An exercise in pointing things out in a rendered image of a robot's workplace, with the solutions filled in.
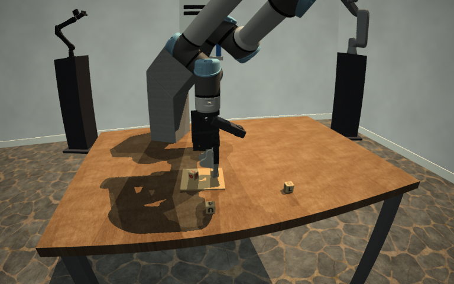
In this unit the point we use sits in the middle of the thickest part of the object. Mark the light orange mat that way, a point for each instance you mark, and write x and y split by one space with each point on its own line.
204 182

